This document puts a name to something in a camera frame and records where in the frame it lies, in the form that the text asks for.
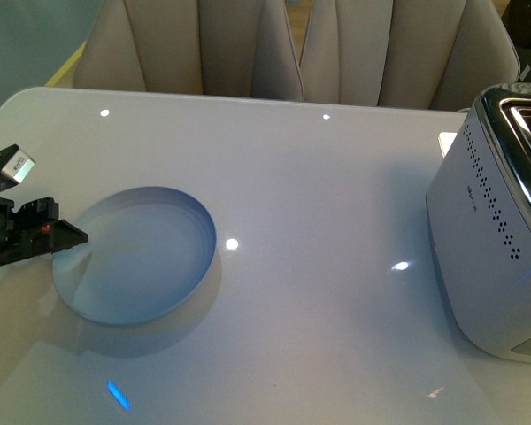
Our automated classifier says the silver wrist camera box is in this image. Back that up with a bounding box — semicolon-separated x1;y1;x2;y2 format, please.
1;146;35;184

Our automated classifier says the beige chair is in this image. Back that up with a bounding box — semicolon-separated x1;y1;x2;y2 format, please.
73;1;304;101
300;1;519;111

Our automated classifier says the beige chair left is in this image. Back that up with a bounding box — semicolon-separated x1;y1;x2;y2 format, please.
73;1;304;101

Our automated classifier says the white chrome toaster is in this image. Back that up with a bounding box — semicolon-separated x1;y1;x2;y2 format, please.
426;83;531;363

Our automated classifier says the dark round-door appliance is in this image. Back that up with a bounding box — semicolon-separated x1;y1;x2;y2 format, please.
502;0;531;82

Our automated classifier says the beige chair right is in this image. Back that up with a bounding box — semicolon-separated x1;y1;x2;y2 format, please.
300;1;519;111

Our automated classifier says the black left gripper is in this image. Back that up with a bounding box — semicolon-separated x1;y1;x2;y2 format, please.
0;197;89;267

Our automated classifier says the light blue round plate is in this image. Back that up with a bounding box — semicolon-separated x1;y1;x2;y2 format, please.
52;187;217;326

